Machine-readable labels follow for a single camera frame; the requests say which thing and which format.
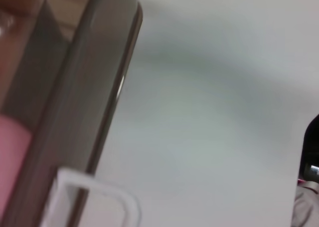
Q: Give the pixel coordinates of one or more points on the pink peach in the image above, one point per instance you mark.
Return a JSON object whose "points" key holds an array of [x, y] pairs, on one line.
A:
{"points": [[12, 152]]}

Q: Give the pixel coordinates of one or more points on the black blurry object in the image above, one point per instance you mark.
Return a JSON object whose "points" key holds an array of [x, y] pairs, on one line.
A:
{"points": [[311, 142]]}

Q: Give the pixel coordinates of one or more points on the grey wrinkled cloth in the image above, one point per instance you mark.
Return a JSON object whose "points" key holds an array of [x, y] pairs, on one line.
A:
{"points": [[307, 207]]}

